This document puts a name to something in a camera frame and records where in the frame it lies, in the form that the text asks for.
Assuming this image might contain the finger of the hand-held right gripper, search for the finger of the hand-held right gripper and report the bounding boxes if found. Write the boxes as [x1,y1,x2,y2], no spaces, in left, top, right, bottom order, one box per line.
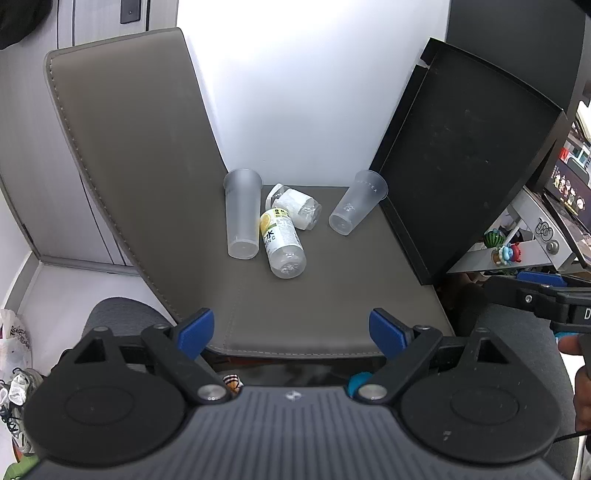
[484,275,561,325]
[516,271,591,292]

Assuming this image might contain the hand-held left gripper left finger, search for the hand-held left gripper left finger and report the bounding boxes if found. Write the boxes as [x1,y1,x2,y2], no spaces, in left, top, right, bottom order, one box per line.
[69,308,232,405]

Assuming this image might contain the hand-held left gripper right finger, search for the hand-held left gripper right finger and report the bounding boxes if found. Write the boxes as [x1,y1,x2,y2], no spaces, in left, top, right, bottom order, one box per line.
[356,307,523,405]

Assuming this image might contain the tall frosted plastic cup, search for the tall frosted plastic cup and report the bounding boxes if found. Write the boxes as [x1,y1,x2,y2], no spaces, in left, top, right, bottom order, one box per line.
[223,168,264,260]

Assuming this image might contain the short clear plastic cup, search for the short clear plastic cup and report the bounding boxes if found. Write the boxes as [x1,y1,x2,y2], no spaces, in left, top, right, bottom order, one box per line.
[329,169,389,236]

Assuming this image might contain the person's right hand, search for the person's right hand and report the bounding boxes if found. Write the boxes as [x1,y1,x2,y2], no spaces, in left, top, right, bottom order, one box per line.
[557,335,591,433]

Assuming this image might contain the person's right leg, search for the person's right leg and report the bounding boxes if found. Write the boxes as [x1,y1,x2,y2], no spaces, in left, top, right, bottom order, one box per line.
[455,300,585,480]

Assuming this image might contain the grey metal stand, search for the grey metal stand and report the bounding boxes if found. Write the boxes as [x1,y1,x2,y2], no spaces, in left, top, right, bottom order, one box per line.
[450,187,580,274]

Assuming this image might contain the teal round object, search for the teal round object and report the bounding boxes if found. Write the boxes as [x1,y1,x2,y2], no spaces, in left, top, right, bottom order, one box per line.
[347,372,374,400]

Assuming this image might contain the screen with cartoon figures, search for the screen with cartoon figures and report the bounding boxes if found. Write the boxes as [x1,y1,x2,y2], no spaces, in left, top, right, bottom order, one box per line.
[542,154,591,267]

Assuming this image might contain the clear bottle with yellow label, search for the clear bottle with yellow label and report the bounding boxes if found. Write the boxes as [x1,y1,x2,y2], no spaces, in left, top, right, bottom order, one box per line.
[259,208,307,280]

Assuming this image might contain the black tray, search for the black tray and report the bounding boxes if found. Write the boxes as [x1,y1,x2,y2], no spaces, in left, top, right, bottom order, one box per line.
[369,38,570,286]

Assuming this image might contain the crumpled clear plastic bottle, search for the crumpled clear plastic bottle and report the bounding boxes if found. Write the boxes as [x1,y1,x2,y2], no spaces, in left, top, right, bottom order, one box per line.
[266,183,322,230]

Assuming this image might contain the white plastic bag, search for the white plastic bag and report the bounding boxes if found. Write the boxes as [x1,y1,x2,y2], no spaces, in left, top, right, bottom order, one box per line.
[0,308,34,372]

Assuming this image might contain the white sneaker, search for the white sneaker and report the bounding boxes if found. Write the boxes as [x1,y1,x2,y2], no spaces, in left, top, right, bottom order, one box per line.
[0,367,44,457]

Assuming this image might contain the grey leather mat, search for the grey leather mat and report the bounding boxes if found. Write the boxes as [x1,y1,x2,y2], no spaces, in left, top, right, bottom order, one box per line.
[42,27,455,360]

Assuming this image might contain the large black monitor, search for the large black monitor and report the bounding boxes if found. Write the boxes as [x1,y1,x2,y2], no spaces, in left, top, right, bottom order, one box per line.
[444,0,591,114]

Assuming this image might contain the dark cloth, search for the dark cloth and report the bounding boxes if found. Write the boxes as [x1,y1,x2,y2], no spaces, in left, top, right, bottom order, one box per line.
[0,0,52,50]

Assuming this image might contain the black cable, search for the black cable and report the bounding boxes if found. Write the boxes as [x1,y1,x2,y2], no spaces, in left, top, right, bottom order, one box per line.
[553,428,591,445]

